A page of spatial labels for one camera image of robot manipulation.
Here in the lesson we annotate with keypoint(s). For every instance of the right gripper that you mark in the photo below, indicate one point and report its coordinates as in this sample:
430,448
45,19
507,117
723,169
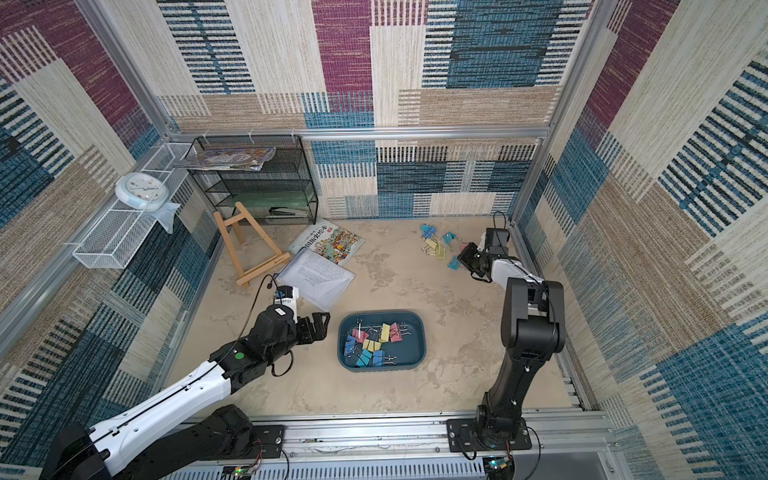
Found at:
474,259

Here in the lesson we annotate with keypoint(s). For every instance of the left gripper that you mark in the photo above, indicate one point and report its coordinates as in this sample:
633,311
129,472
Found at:
319,327

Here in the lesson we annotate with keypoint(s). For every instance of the pink binder clip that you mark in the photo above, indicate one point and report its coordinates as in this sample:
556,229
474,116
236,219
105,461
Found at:
359,334
397,331

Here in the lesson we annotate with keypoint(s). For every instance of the teal plastic storage box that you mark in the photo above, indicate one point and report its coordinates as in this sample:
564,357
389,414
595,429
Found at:
410,352

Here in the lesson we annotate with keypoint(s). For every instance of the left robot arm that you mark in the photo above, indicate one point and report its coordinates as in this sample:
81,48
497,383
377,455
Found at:
143,442

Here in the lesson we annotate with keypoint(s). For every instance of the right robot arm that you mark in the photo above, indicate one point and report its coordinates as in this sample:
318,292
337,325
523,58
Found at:
532,331

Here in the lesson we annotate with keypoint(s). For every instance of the teal binder clip pile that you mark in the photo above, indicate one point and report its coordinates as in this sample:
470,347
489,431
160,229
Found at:
448,237

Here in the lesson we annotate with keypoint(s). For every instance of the yellow binder clip pile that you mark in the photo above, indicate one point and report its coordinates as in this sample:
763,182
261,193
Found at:
432,245

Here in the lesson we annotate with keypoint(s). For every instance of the wooden easel stand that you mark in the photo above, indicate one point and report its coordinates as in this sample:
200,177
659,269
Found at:
239,231

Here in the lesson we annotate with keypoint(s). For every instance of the colourful picture book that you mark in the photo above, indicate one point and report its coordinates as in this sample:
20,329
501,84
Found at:
328,240

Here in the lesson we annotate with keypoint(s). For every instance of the black stapler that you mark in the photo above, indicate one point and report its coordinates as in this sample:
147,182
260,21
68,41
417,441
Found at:
285,212

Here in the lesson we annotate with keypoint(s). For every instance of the magazine on shelf top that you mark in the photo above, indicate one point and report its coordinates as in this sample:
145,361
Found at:
241,159

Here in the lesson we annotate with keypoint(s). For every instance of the white round clock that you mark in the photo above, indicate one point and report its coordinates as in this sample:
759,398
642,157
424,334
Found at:
141,191

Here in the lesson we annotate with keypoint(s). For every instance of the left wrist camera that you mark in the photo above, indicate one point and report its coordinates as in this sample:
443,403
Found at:
287,297

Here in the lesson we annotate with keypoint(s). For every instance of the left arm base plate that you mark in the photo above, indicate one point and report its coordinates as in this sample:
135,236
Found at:
261,440

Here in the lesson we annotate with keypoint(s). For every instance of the black wire shelf rack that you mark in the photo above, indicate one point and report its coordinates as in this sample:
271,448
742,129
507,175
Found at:
285,181

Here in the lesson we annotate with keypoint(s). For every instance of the white wire wall basket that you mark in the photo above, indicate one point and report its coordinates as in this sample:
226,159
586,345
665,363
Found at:
118,233

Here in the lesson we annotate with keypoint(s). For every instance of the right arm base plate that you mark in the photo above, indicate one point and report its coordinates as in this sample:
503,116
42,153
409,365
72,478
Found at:
462,437

